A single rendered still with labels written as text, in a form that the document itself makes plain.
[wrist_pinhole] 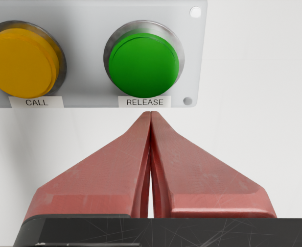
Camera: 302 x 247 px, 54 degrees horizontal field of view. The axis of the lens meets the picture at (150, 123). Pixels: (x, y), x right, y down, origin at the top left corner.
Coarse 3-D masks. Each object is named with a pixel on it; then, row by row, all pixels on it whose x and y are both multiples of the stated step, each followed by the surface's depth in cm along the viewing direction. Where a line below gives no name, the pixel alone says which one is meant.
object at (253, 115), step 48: (240, 96) 31; (288, 96) 31; (0, 144) 34; (48, 144) 34; (96, 144) 34; (240, 144) 35; (288, 144) 35; (0, 192) 39; (288, 192) 40; (0, 240) 45
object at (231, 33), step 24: (216, 0) 25; (240, 0) 25; (264, 0) 25; (288, 0) 25; (216, 24) 26; (240, 24) 26; (264, 24) 26; (288, 24) 26; (216, 48) 28; (240, 48) 28; (264, 48) 28; (288, 48) 28
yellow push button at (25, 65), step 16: (0, 32) 16; (16, 32) 16; (32, 32) 16; (0, 48) 16; (16, 48) 16; (32, 48) 16; (48, 48) 16; (0, 64) 16; (16, 64) 16; (32, 64) 16; (48, 64) 16; (0, 80) 17; (16, 80) 17; (32, 80) 17; (48, 80) 17; (16, 96) 18; (32, 96) 18
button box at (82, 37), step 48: (0, 0) 16; (48, 0) 16; (96, 0) 16; (144, 0) 16; (192, 0) 16; (96, 48) 17; (192, 48) 17; (0, 96) 19; (48, 96) 19; (96, 96) 19; (192, 96) 19
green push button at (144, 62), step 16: (128, 32) 16; (144, 32) 16; (160, 32) 16; (112, 48) 17; (128, 48) 16; (144, 48) 16; (160, 48) 16; (112, 64) 16; (128, 64) 16; (144, 64) 16; (160, 64) 16; (176, 64) 17; (128, 80) 17; (144, 80) 17; (160, 80) 17; (144, 96) 18
